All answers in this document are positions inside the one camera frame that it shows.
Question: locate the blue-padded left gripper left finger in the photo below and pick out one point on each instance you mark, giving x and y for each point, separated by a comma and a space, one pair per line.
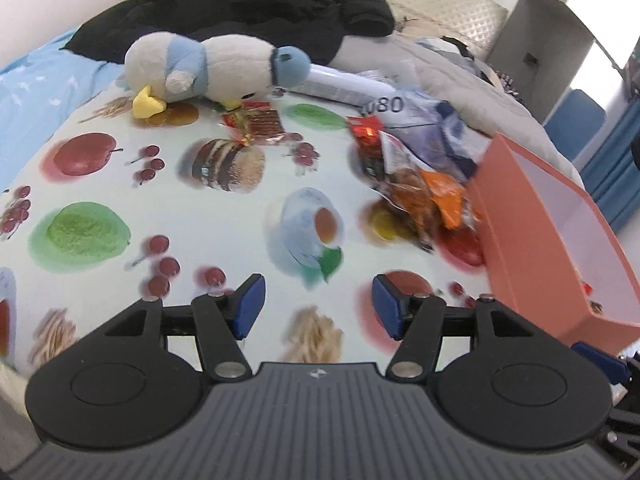
221, 321

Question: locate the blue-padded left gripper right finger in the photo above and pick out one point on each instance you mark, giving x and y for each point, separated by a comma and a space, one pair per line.
416, 321

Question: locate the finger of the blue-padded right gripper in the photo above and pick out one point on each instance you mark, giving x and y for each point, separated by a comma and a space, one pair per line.
615, 369

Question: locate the orange snack packet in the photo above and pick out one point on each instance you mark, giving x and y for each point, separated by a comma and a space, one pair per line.
451, 200

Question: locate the brown clear meat snack packet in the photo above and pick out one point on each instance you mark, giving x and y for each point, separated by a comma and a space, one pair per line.
406, 191

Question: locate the small red foil snack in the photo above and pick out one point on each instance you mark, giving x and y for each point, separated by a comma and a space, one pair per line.
365, 130

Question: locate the brown sticks snack packet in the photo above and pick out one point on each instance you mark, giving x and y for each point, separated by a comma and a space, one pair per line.
255, 122

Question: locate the white red snack pouch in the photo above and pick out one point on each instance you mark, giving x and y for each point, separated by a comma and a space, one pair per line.
396, 156

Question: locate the pink cardboard box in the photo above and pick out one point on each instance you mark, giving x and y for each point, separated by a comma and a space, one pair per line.
550, 254

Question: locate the fruit print tablecloth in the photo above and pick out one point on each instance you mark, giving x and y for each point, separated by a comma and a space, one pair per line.
101, 188

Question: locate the crumpled clear plastic bag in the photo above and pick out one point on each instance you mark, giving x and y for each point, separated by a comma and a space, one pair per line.
431, 129

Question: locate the blue curtain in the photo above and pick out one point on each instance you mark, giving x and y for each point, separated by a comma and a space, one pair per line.
611, 177

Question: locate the grey duvet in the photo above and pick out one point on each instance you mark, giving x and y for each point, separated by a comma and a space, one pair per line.
480, 105

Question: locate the blue chair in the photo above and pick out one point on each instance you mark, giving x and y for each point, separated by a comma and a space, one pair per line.
574, 122

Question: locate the white cylindrical tube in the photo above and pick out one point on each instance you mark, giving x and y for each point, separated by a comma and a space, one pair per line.
336, 86

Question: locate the white blue plush duck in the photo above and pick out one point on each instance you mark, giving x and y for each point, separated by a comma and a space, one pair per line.
163, 68

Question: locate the clothes pile on bed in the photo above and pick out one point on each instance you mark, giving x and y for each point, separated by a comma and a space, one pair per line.
459, 53

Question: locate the grey wardrobe cabinet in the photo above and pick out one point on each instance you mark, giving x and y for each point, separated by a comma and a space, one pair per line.
550, 47

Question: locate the cream quilted headboard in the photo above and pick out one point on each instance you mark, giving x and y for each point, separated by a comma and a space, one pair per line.
475, 23

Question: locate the black puffer jacket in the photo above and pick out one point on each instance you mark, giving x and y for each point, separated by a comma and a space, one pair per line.
318, 27

